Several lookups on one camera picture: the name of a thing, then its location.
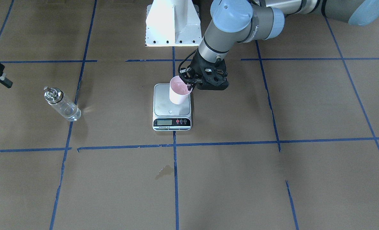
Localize black gripper body screen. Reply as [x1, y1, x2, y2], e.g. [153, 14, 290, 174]
[189, 50, 229, 90]

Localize clear glass sauce bottle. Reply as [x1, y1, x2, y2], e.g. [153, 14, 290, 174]
[44, 86, 82, 122]

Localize white digital kitchen scale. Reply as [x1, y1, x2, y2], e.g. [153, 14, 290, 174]
[152, 83, 192, 131]

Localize blue tape grid lines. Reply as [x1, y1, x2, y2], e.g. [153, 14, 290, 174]
[0, 0, 379, 230]

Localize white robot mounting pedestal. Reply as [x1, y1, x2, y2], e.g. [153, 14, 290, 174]
[145, 0, 201, 47]

